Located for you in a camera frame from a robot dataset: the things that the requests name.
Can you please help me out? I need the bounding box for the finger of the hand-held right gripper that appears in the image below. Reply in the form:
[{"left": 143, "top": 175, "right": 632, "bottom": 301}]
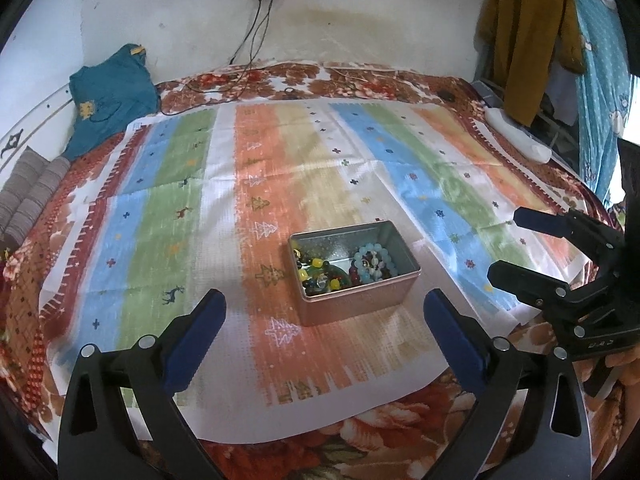
[
  {"left": 513, "top": 206, "right": 626, "bottom": 271},
  {"left": 487, "top": 260, "right": 591, "bottom": 321}
]

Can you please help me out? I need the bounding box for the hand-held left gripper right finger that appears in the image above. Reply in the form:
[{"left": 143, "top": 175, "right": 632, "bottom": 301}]
[{"left": 423, "top": 288, "right": 593, "bottom": 480}]

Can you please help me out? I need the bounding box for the blue dotted curtain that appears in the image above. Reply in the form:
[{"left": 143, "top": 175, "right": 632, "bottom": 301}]
[{"left": 550, "top": 0, "right": 633, "bottom": 208}]

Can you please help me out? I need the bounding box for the grey folded blanket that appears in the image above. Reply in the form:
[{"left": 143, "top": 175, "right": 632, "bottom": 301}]
[{"left": 0, "top": 146, "right": 72, "bottom": 243}]

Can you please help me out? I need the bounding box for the mustard yellow garment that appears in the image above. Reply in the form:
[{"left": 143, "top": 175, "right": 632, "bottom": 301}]
[{"left": 475, "top": 0, "right": 586, "bottom": 128}]

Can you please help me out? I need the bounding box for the rose gold metal tin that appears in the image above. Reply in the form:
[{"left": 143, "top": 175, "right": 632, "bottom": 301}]
[{"left": 287, "top": 220, "right": 421, "bottom": 327}]

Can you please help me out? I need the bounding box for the white oblong object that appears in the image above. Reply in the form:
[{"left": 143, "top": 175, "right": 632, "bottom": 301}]
[{"left": 485, "top": 107, "right": 551, "bottom": 163}]

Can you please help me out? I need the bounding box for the yellow and dark bead bracelet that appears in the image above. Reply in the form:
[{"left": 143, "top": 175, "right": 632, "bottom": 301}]
[{"left": 292, "top": 245, "right": 346, "bottom": 295}]

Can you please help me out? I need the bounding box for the light blue bead bracelet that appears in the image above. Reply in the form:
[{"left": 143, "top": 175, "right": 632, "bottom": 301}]
[{"left": 352, "top": 242, "right": 403, "bottom": 283}]

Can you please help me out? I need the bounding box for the red green blue bead bracelet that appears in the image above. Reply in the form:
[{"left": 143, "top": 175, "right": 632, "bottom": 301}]
[{"left": 302, "top": 260, "right": 396, "bottom": 295}]

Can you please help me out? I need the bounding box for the striped patterned cloth mat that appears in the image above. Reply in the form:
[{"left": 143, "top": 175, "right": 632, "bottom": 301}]
[{"left": 37, "top": 100, "right": 598, "bottom": 443}]

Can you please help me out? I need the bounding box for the teal shirt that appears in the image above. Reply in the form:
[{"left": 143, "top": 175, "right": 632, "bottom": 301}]
[{"left": 65, "top": 42, "right": 162, "bottom": 163}]

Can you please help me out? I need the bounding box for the white bed headboard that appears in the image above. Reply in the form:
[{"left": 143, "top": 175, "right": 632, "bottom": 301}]
[{"left": 0, "top": 82, "right": 76, "bottom": 171}]

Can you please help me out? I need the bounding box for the black charging cable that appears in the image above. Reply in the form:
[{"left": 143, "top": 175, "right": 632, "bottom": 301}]
[
  {"left": 160, "top": 0, "right": 276, "bottom": 116},
  {"left": 227, "top": 0, "right": 266, "bottom": 68}
]

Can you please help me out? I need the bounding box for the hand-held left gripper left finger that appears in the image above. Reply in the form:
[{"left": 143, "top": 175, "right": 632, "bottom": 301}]
[{"left": 57, "top": 288, "right": 228, "bottom": 480}]

